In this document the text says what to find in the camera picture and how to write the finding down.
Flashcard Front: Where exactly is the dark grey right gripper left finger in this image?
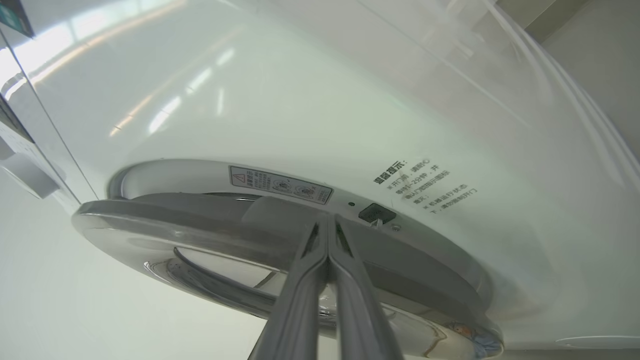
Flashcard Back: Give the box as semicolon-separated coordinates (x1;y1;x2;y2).
248;216;330;360

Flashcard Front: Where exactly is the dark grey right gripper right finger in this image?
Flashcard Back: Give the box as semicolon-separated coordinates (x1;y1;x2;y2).
328;216;405;360

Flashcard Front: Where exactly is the round glass washing machine door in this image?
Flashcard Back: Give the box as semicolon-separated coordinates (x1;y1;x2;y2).
71;192;505;360

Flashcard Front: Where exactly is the black door lock socket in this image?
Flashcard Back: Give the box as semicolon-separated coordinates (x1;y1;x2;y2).
358;202;397;225

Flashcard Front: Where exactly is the white front-load washing machine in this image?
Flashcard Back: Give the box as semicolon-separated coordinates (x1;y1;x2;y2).
0;0;640;351

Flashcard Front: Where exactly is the grey warning label sticker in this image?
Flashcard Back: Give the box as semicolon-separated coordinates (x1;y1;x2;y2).
229;165;334;206

